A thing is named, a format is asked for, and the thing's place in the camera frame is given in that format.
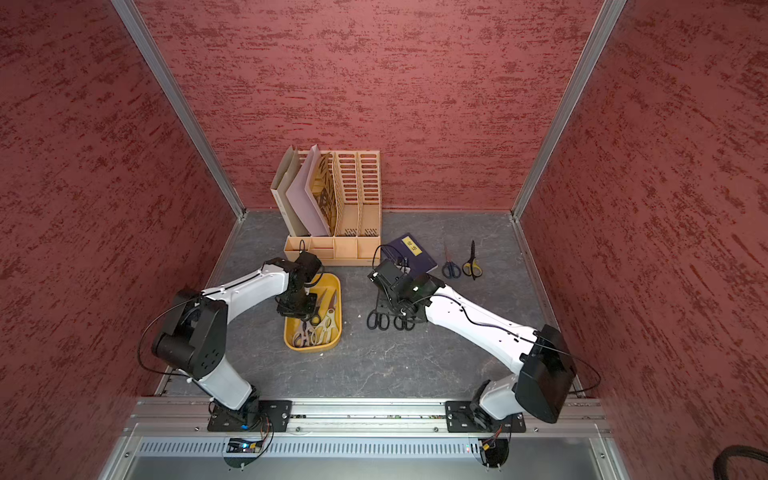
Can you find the wooden desk file organizer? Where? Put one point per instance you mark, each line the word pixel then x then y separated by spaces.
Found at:
pixel 347 188

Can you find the beige handled scissors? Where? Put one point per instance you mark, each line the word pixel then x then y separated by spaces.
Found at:
pixel 323 328

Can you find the aluminium front rail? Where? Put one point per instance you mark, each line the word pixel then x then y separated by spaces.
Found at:
pixel 359 417

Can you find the large black scissors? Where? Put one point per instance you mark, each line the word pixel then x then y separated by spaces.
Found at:
pixel 379 317

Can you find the purple folder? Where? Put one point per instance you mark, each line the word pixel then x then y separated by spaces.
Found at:
pixel 302 200

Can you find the yellow black handled scissors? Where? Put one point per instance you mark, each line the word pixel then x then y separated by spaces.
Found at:
pixel 471 267

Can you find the yellow storage tray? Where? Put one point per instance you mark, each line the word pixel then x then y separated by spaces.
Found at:
pixel 328 290

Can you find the blue handled scissors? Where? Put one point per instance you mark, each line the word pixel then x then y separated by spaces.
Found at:
pixel 450 269

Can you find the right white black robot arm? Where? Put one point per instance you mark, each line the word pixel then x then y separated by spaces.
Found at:
pixel 543 372

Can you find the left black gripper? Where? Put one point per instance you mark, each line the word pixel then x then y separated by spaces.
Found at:
pixel 308 310

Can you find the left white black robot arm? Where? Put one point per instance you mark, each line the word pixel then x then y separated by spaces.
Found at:
pixel 193 335

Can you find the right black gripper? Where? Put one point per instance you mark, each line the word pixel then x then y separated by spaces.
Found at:
pixel 384 293

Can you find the pink handled scissors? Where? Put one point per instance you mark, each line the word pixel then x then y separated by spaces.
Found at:
pixel 303 336

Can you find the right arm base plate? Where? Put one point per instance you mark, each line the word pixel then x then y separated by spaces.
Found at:
pixel 467 417

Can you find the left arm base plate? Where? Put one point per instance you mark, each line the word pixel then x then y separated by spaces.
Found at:
pixel 254 416

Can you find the beige cardboard folder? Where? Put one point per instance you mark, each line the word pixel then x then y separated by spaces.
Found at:
pixel 283 179

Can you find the dark blue notebook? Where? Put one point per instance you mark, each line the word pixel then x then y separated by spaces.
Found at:
pixel 408 254

